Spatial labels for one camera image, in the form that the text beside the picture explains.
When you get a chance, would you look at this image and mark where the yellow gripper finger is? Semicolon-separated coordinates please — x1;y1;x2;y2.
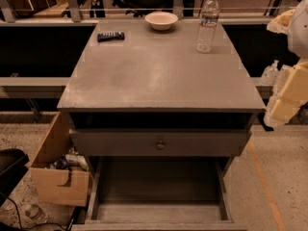
269;62;308;123
267;9;295;35

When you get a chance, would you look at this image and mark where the clear plastic water bottle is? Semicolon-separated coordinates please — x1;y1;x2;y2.
196;0;219;53

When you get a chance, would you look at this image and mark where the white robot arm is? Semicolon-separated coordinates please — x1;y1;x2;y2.
264;0;308;127

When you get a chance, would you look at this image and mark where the hand sanitizer pump bottle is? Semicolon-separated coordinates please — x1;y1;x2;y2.
260;60;279;85

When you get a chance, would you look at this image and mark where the grey wooden drawer cabinet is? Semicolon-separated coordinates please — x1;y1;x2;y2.
57;18;267;231

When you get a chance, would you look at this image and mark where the round drawer knob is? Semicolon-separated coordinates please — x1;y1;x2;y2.
156;141;166;150

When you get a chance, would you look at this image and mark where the open middle grey drawer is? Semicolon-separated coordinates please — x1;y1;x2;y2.
72;157;247;231

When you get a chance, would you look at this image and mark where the closed top grey drawer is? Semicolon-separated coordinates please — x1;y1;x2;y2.
69;130;251;157

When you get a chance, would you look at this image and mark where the clear bottle on floor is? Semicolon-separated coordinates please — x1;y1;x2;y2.
25;204;48;224

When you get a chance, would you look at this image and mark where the white ceramic bowl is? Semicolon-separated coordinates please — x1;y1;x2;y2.
145;12;178;31

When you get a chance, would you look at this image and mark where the brown cardboard box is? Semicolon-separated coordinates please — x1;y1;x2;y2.
30;113;90;206

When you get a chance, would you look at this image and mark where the black bin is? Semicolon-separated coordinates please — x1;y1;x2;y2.
0;148;29;206

